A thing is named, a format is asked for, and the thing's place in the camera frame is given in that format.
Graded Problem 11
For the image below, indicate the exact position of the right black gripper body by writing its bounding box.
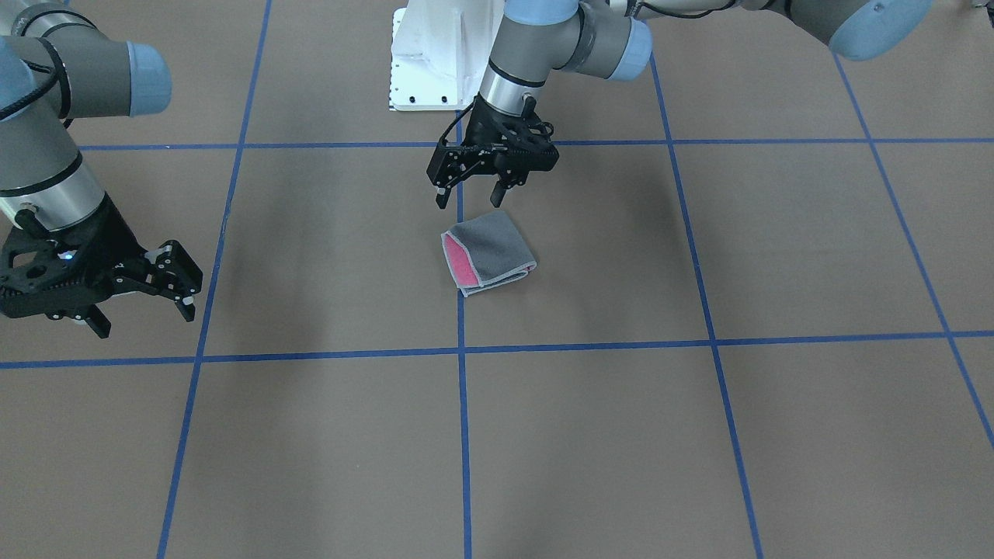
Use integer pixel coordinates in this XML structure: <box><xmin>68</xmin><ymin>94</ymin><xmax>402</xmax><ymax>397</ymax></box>
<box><xmin>2</xmin><ymin>196</ymin><xmax>203</xmax><ymax>321</ymax></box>

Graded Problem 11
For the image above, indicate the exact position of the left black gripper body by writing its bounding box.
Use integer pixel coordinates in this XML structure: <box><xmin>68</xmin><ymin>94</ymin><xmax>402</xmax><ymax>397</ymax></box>
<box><xmin>427</xmin><ymin>96</ymin><xmax>560</xmax><ymax>186</ymax></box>

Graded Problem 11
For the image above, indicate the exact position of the pink and grey towel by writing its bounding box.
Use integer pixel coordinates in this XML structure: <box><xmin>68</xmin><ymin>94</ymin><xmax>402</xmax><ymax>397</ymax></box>
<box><xmin>440</xmin><ymin>210</ymin><xmax>537</xmax><ymax>297</ymax></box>

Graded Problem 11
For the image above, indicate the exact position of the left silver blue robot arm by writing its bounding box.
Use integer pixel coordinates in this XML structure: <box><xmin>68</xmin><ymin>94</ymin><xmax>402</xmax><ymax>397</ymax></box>
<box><xmin>426</xmin><ymin>1</ymin><xmax>933</xmax><ymax>209</ymax></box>

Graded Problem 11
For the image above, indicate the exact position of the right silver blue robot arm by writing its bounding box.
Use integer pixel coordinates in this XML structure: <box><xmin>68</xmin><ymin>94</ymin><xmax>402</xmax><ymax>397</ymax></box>
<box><xmin>1</xmin><ymin>1</ymin><xmax>203</xmax><ymax>339</ymax></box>

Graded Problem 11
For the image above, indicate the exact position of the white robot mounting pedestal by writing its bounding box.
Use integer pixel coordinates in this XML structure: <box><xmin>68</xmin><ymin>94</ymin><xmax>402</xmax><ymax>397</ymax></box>
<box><xmin>388</xmin><ymin>1</ymin><xmax>505</xmax><ymax>111</ymax></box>

